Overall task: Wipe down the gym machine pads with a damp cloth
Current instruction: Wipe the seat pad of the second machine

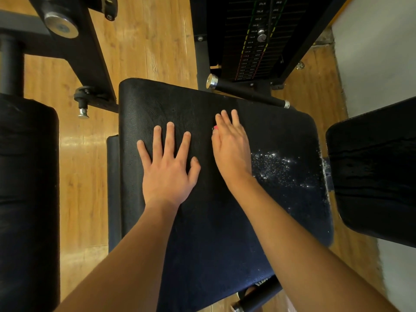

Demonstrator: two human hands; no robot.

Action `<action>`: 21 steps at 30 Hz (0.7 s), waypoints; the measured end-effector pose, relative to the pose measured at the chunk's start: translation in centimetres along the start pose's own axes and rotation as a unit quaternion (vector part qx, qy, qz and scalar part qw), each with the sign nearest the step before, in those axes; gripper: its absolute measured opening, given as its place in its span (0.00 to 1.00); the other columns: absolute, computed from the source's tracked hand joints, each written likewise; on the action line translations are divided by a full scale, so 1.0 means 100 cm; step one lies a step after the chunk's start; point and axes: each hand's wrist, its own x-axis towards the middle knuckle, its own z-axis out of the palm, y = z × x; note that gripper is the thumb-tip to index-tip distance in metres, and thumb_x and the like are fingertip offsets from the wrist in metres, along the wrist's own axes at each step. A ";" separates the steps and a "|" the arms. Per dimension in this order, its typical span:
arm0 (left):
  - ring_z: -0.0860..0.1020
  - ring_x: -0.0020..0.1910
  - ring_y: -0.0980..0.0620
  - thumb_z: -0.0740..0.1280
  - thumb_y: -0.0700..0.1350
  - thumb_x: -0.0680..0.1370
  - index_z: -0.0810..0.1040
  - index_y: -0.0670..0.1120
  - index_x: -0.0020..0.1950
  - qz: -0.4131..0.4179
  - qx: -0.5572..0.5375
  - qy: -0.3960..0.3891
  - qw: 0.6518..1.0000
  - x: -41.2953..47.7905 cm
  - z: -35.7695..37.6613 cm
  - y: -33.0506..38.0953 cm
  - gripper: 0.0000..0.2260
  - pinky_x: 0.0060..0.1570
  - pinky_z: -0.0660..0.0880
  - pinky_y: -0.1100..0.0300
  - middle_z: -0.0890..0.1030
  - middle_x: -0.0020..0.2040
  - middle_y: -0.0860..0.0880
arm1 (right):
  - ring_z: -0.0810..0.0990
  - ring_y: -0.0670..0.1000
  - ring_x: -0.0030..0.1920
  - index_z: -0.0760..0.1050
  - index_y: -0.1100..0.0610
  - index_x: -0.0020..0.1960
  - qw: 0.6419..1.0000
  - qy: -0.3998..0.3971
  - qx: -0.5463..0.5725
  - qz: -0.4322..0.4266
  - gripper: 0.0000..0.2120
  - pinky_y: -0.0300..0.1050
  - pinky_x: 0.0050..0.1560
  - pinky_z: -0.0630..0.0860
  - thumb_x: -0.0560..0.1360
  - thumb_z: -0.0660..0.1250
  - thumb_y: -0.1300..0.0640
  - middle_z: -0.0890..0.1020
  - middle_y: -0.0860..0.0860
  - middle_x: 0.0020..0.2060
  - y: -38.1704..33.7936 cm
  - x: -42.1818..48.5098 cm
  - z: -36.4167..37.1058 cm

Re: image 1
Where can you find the person's right hand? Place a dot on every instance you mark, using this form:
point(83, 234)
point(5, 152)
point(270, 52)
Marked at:
point(231, 149)

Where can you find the person's left hand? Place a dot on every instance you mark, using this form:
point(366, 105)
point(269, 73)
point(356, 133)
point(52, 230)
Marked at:
point(166, 172)

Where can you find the person's right forearm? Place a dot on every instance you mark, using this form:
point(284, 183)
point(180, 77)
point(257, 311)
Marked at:
point(312, 250)

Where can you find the person's left forearm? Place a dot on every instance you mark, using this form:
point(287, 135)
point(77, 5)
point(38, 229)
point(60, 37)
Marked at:
point(117, 269)

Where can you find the person's right black shoe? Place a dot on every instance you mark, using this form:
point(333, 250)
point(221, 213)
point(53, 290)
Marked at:
point(250, 292)

